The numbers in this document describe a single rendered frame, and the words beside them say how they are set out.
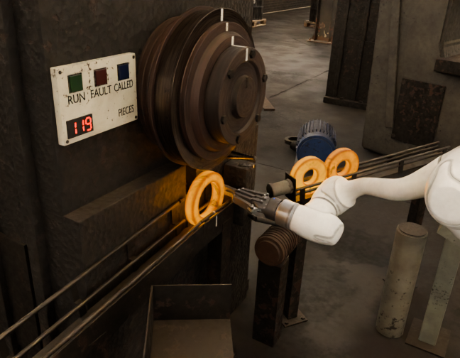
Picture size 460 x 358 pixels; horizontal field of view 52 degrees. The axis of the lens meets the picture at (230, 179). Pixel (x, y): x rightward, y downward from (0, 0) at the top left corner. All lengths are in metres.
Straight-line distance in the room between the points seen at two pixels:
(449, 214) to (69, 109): 0.85
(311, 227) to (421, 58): 2.63
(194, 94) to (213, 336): 0.62
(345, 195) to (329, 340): 0.83
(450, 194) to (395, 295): 1.19
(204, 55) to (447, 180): 0.67
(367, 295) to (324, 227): 1.05
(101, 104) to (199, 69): 0.26
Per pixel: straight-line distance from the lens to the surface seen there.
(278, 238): 1.81
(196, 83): 1.27
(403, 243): 2.03
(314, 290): 2.46
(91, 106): 1.22
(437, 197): 1.03
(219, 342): 1.26
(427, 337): 2.31
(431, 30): 3.92
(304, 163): 1.86
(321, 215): 1.51
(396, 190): 1.35
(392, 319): 2.24
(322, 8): 10.32
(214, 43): 1.31
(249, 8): 1.85
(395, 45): 4.01
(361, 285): 2.56
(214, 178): 1.56
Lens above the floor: 1.47
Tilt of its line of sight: 25 degrees down
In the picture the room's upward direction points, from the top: 3 degrees clockwise
